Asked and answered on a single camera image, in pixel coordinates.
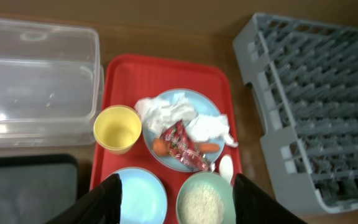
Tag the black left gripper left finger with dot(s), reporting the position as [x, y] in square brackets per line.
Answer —
[100, 205]

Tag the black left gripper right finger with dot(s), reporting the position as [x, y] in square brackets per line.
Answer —
[254, 206]

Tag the light blue bowl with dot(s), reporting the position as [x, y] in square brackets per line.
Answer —
[144, 199]

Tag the green bowl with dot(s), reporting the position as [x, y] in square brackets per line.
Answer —
[223, 188]

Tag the white rice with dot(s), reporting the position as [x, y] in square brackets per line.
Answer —
[201, 204]

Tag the orange carrot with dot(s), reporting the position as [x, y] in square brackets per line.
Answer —
[160, 147]

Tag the red snack wrapper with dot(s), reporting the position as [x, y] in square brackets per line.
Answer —
[181, 147]

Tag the white tissue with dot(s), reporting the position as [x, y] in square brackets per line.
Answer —
[206, 127]
[158, 114]

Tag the black waste tray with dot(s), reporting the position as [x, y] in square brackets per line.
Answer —
[35, 189]

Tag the grey dishwasher rack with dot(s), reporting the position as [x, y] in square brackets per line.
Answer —
[304, 77]

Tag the clear plastic waste bin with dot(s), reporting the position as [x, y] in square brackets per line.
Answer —
[51, 84]

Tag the white plastic spoon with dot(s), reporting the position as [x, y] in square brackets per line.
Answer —
[226, 168]

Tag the yellow plastic cup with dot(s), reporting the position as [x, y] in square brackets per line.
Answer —
[117, 128]

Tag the light blue plate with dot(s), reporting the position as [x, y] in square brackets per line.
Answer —
[202, 105]

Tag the red plastic tray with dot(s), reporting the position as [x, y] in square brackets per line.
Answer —
[129, 78]

